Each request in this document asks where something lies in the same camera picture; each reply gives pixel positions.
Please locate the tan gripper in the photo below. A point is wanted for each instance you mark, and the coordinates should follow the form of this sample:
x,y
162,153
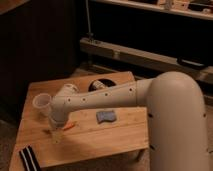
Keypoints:
x,y
56,133

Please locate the orange pepper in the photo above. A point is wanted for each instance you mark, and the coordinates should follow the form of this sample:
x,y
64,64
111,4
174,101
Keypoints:
x,y
69,126

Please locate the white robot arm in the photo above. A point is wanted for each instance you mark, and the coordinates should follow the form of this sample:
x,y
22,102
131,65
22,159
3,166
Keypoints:
x,y
177,120

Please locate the translucent white cup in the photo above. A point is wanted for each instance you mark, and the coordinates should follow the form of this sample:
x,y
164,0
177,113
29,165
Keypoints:
x,y
42,102

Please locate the wooden low table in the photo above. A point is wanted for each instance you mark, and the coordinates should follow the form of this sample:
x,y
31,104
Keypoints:
x,y
87,139

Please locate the black white striped cloth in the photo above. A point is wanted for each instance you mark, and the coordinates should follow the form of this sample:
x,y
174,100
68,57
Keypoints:
x,y
29,160

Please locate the blue sponge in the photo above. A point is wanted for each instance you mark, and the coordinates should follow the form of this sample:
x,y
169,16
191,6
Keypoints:
x,y
106,116

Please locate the black round bowl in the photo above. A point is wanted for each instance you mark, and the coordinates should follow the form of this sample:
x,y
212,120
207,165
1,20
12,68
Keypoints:
x,y
100,84

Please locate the long grey case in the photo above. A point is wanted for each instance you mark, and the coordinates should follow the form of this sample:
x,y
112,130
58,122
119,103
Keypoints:
x,y
143,58

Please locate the vertical metal pole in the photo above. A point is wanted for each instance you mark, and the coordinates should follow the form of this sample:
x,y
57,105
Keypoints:
x,y
90,34

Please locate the wooden wall shelf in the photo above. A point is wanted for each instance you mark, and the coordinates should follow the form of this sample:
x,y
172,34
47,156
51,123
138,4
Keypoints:
x,y
175,7

